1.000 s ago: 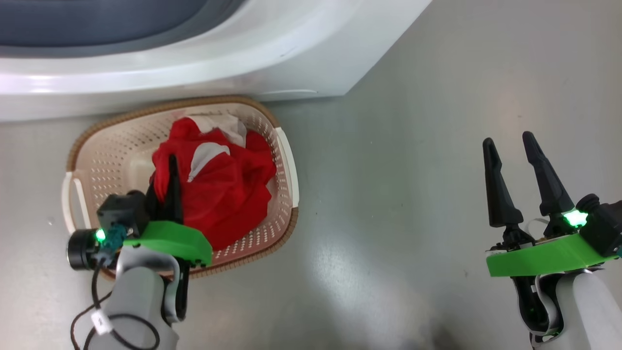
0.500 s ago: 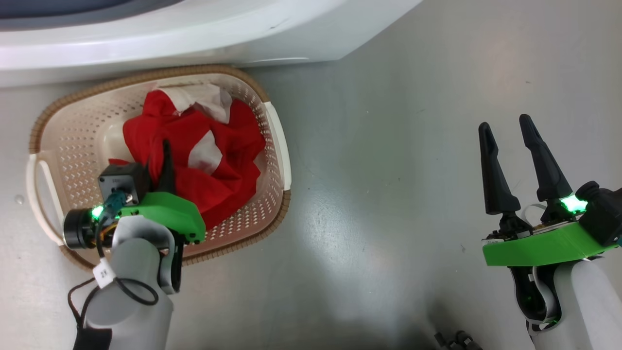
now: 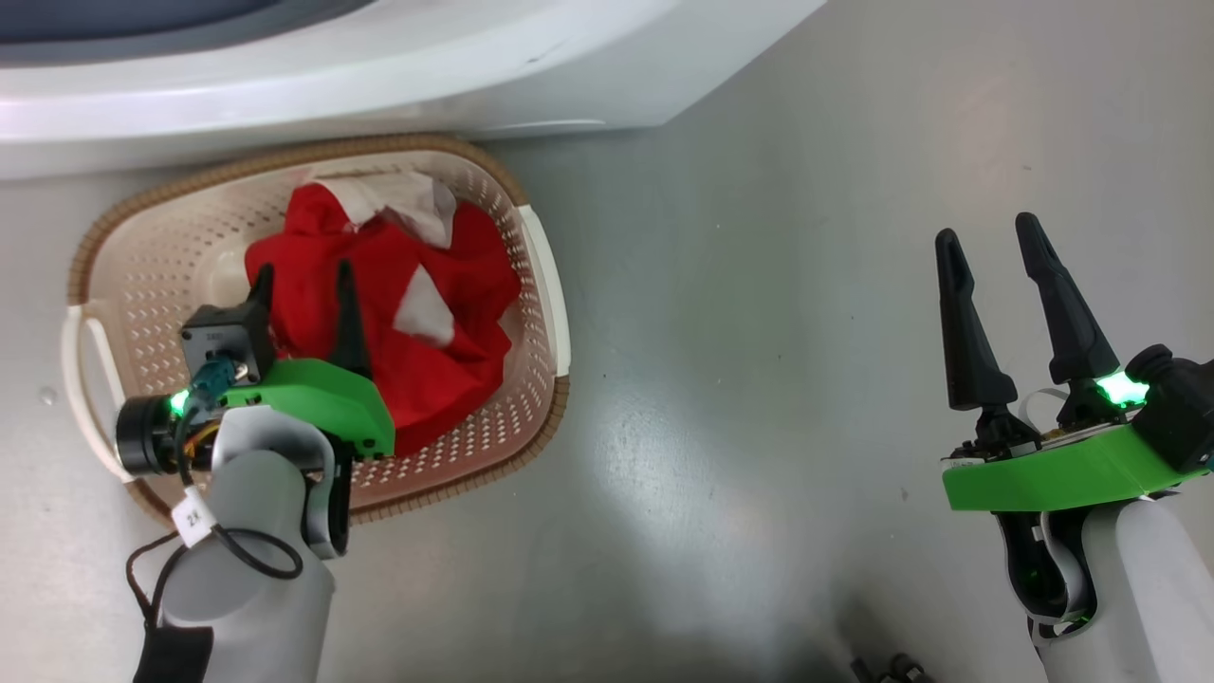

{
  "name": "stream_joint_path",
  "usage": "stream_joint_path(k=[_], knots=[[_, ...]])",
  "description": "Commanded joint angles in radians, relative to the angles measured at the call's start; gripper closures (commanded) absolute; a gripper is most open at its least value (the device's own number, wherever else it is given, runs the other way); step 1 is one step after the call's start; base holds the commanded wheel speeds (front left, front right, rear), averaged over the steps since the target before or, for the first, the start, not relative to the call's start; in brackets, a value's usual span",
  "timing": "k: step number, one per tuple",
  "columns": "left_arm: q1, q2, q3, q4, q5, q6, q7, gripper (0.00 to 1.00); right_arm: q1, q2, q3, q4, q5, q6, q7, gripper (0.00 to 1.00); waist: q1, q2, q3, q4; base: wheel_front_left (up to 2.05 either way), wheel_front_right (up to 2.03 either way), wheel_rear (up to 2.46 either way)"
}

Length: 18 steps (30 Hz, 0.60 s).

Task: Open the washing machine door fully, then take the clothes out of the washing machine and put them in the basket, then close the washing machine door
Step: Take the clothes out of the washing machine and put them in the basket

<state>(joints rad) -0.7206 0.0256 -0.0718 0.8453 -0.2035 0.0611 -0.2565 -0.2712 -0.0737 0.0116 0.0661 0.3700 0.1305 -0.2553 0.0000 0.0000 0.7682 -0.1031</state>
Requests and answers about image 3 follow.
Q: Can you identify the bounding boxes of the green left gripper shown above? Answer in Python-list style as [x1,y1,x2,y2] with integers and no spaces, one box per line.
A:
[222,257,397,462]

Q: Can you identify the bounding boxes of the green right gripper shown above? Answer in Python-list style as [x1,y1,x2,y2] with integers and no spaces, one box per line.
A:
[933,211,1213,514]

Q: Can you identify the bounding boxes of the red and white garment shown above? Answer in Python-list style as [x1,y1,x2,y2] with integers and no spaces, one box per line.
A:
[244,171,524,459]

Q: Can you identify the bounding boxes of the cream basket with brown rim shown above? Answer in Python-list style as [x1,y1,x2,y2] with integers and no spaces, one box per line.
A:
[61,134,573,526]

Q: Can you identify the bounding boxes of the white front-load washing machine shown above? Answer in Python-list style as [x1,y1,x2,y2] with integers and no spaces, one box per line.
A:
[0,0,828,182]

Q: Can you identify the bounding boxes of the white cable tag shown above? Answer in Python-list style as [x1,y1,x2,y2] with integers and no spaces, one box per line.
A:
[172,488,218,549]

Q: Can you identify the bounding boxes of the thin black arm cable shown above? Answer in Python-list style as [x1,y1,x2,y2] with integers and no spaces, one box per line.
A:
[125,375,305,683]

